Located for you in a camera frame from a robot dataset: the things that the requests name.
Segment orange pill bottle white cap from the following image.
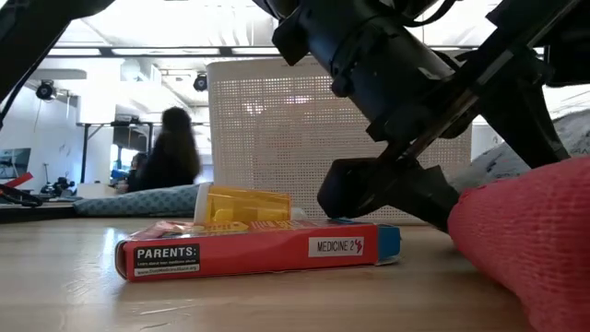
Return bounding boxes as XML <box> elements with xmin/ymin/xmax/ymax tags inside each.
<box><xmin>193</xmin><ymin>183</ymin><xmax>294</xmax><ymax>226</ymax></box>

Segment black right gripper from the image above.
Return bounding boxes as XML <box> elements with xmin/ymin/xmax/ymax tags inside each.
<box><xmin>265</xmin><ymin>0</ymin><xmax>584</xmax><ymax>232</ymax></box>

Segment black background desk frame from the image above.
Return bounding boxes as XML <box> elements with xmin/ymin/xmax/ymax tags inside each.
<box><xmin>78</xmin><ymin>120</ymin><xmax>156</xmax><ymax>184</ymax></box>

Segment person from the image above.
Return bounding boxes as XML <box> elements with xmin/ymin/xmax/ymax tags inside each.
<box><xmin>137</xmin><ymin>105</ymin><xmax>204</xmax><ymax>193</ymax></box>
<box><xmin>117</xmin><ymin>151</ymin><xmax>149</xmax><ymax>194</ymax></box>

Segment grey patterned fabric pouch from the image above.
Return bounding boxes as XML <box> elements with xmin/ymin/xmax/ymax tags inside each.
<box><xmin>449</xmin><ymin>108</ymin><xmax>590</xmax><ymax>193</ymax></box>

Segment white perforated plastic basket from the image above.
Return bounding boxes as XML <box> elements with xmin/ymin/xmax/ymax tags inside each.
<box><xmin>206</xmin><ymin>55</ymin><xmax>474</xmax><ymax>227</ymax></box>

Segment red background tool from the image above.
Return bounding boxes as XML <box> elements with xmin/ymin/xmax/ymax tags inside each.
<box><xmin>0</xmin><ymin>172</ymin><xmax>35</xmax><ymax>189</ymax></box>

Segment blue patterned fabric pouch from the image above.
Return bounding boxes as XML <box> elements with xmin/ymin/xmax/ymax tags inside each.
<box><xmin>72</xmin><ymin>183</ymin><xmax>213</xmax><ymax>219</ymax></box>

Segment black aluminium table frame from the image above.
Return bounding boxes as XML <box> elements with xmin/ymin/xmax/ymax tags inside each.
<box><xmin>0</xmin><ymin>204</ymin><xmax>77</xmax><ymax>225</ymax></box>

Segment small red white tube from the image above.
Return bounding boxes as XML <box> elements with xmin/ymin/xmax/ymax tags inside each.
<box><xmin>114</xmin><ymin>219</ymin><xmax>402</xmax><ymax>283</ymax></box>

